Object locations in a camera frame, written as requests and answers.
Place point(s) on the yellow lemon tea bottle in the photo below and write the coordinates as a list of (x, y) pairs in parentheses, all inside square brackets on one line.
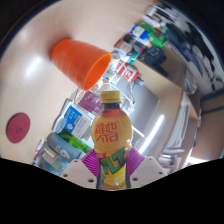
[(111, 136)]

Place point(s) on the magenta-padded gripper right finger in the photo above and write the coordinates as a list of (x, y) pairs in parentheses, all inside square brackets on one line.
[(148, 171)]

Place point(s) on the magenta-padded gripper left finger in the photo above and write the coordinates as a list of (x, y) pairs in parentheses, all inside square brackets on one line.
[(78, 173)]

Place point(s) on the hanging dark clothes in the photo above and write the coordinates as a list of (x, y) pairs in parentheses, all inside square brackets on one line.
[(196, 43)]

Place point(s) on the small white bottle blue label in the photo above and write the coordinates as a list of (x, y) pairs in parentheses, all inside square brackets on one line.
[(140, 31)]

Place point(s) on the white LED bar lamp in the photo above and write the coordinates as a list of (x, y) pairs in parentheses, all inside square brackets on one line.
[(151, 134)]

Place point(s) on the orange plastic cup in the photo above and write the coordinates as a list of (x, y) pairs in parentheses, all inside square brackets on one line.
[(78, 61)]

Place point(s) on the flat round red coaster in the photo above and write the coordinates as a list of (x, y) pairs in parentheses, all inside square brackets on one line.
[(18, 128)]

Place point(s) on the magenta pouch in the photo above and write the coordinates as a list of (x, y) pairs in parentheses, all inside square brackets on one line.
[(90, 102)]

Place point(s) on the blue and white carton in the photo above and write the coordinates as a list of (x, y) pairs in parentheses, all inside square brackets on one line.
[(73, 121)]

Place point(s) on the green plastic bottle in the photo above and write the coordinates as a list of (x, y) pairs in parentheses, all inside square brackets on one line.
[(78, 141)]

